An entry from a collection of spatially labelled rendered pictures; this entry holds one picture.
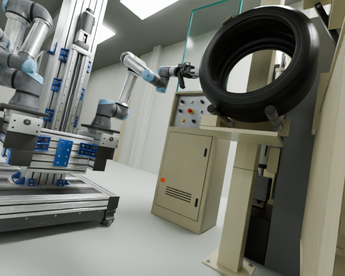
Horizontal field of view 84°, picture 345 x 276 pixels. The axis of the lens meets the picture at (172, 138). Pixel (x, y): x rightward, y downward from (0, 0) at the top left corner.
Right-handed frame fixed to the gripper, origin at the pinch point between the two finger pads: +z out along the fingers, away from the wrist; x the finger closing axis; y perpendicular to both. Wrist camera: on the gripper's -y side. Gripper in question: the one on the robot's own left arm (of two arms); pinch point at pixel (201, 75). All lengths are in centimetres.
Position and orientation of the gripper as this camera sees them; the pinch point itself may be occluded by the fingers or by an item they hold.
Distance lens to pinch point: 128.0
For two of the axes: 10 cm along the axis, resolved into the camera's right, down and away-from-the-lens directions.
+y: 2.8, -9.6, 0.2
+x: 5.5, 1.7, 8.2
